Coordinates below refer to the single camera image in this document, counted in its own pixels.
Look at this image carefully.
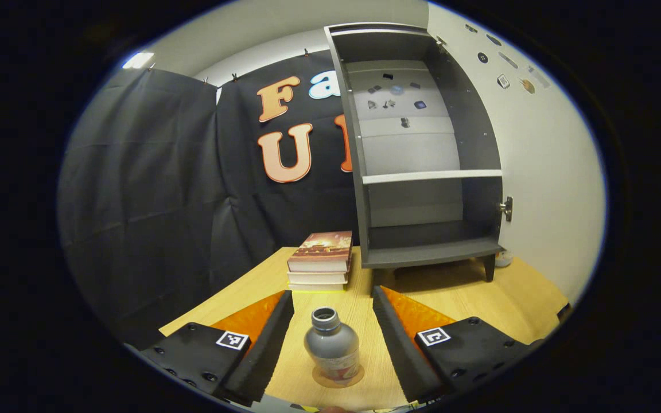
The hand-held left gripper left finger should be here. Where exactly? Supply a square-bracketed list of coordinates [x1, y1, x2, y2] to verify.
[141, 290, 295, 407]

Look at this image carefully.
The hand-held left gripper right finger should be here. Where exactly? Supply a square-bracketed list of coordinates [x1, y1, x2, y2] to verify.
[371, 285, 543, 404]

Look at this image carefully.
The silver bottle with red label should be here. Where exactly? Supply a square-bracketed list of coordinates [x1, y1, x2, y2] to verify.
[303, 306, 362, 384]

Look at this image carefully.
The beige cabinet door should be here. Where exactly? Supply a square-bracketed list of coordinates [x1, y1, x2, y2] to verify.
[426, 2, 607, 306]

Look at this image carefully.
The yellow edged book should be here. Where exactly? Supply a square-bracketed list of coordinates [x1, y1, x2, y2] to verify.
[288, 280, 348, 293]

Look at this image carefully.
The white paged book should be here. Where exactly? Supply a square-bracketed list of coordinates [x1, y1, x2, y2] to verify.
[287, 269, 350, 285]

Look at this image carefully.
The brown cover book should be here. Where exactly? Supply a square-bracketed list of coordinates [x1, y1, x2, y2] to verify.
[287, 231, 355, 274]

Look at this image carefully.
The black backdrop cloth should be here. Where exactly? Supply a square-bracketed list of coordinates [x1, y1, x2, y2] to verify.
[57, 48, 367, 352]

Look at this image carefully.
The row of black clips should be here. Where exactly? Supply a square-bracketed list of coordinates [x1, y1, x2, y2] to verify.
[146, 48, 315, 88]

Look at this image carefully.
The small ceiling light panel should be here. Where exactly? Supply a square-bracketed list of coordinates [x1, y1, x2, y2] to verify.
[122, 51, 155, 71]

